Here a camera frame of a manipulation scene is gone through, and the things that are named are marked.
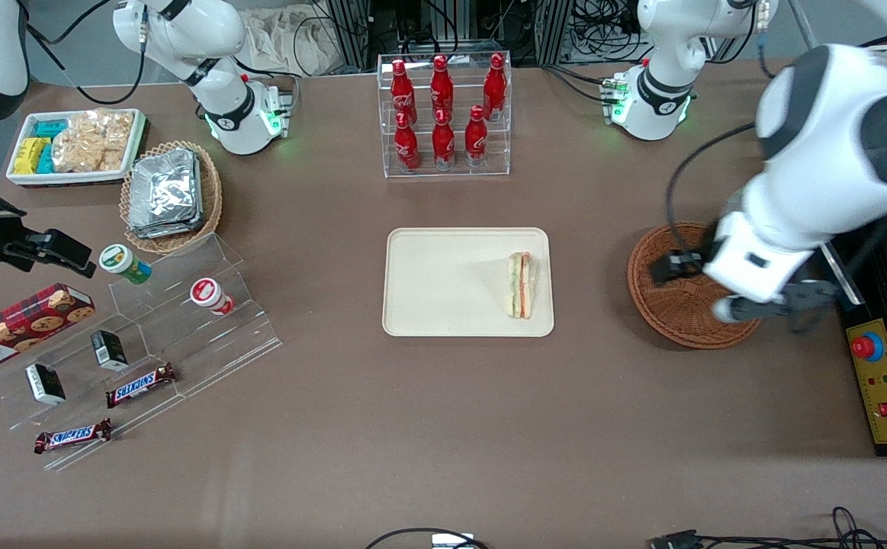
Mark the green lidded cup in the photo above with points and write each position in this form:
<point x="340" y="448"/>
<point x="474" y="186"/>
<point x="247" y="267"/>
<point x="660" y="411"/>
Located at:
<point x="119" y="259"/>

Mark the small white device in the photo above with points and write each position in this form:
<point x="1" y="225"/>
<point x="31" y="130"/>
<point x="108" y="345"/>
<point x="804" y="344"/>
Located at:
<point x="452" y="541"/>

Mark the white rectangular snack tray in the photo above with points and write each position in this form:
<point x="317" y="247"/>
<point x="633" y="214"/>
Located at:
<point x="77" y="178"/>

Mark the red emergency stop button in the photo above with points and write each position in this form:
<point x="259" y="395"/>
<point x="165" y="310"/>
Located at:
<point x="864" y="347"/>

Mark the teal snack pack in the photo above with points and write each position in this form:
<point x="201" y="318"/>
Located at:
<point x="50" y="128"/>
<point x="46" y="160"/>

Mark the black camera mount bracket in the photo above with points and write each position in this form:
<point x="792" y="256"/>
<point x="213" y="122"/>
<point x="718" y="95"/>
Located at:
<point x="813" y="297"/>

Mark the yellow snack pack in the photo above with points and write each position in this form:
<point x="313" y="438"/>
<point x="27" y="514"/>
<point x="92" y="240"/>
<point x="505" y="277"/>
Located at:
<point x="29" y="156"/>

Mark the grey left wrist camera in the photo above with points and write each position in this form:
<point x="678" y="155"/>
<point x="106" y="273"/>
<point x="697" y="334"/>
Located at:
<point x="727" y="309"/>

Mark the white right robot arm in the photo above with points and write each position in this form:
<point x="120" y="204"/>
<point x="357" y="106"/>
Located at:
<point x="222" y="99"/>

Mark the grey metal pole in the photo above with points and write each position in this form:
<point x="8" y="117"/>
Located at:
<point x="796" y="15"/>

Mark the oval light wicker basket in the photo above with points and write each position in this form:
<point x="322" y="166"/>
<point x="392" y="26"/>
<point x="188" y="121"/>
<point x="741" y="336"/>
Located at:
<point x="210" y="198"/>

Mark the beige cloth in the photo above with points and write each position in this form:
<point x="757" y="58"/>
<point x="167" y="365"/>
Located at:
<point x="290" y="38"/>

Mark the red cola bottle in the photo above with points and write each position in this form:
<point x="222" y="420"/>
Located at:
<point x="444" y="141"/>
<point x="403" y="91"/>
<point x="495" y="88"/>
<point x="441" y="88"/>
<point x="406" y="145"/>
<point x="477" y="137"/>

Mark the silver foil packet stack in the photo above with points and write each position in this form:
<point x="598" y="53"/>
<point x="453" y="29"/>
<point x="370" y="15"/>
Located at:
<point x="165" y="191"/>

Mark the small black box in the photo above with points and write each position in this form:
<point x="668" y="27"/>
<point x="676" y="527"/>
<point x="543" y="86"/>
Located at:
<point x="109" y="349"/>
<point x="45" y="383"/>

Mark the clear bag of crackers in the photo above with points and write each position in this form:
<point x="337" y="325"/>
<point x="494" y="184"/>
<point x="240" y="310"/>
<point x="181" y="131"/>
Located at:
<point x="92" y="141"/>

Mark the aluminium frame post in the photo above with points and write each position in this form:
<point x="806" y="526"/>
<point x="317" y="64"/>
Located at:
<point x="351" y="30"/>
<point x="554" y="30"/>

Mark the Snickers chocolate bar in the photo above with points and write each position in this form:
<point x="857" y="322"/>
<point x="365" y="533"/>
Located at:
<point x="73" y="436"/>
<point x="140" y="385"/>

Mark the triangle sandwich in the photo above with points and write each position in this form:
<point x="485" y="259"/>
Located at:
<point x="521" y="286"/>

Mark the red lidded cup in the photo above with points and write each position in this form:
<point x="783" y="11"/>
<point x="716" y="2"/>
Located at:
<point x="205" y="292"/>

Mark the red tartan cookie box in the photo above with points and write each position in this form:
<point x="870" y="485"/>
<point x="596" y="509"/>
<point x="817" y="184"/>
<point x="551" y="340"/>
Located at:
<point x="24" y="324"/>

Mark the clear acrylic stepped display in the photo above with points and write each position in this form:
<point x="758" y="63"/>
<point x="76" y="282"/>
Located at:
<point x="184" y="358"/>

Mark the beige plastic tray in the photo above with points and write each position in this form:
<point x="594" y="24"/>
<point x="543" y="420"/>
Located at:
<point x="451" y="290"/>

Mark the round brown wicker basket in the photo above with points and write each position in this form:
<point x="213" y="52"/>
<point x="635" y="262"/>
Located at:
<point x="664" y="313"/>

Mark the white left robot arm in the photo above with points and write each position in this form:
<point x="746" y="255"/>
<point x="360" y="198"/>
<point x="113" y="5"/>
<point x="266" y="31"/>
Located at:
<point x="817" y="191"/>

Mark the clear acrylic bottle rack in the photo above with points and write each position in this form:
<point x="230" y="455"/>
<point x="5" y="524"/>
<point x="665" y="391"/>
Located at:
<point x="449" y="172"/>

